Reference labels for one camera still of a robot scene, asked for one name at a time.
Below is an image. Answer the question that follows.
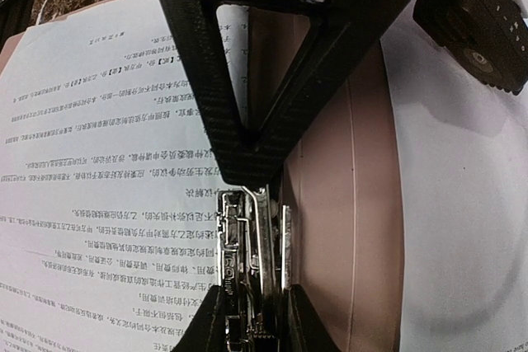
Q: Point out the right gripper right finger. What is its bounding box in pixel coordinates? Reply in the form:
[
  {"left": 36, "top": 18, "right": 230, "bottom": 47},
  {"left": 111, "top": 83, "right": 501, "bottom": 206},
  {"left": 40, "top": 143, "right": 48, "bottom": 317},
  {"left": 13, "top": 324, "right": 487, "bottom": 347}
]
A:
[{"left": 287, "top": 284, "right": 339, "bottom": 352}]

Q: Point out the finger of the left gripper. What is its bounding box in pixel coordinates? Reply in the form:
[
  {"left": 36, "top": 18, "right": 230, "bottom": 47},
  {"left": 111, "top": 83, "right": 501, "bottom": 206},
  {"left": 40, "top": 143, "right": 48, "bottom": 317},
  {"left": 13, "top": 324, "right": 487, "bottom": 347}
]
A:
[
  {"left": 159, "top": 0, "right": 409, "bottom": 186},
  {"left": 412, "top": 0, "right": 527, "bottom": 96}
]

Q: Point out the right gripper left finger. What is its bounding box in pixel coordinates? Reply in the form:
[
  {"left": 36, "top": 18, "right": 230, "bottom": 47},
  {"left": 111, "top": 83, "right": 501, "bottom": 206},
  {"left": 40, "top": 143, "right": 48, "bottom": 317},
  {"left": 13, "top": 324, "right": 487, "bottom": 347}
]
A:
[{"left": 172, "top": 285, "right": 226, "bottom": 352}]

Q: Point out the tan folder metal clip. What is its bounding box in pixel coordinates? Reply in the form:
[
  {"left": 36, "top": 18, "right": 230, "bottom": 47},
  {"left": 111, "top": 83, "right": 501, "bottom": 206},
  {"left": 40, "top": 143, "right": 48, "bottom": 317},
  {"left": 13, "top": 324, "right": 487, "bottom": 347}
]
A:
[{"left": 217, "top": 187, "right": 292, "bottom": 351}]

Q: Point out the printed paper sheet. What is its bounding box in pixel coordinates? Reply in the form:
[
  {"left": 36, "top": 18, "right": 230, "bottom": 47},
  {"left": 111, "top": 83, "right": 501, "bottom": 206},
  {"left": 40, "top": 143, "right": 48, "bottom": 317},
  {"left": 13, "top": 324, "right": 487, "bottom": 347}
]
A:
[
  {"left": 1, "top": 0, "right": 224, "bottom": 351},
  {"left": 382, "top": 14, "right": 527, "bottom": 351}
]

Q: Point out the tan brown folder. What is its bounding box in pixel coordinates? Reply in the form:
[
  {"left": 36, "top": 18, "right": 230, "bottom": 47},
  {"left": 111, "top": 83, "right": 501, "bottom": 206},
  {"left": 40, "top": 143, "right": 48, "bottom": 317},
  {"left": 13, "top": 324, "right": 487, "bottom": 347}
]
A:
[{"left": 0, "top": 0, "right": 528, "bottom": 352}]

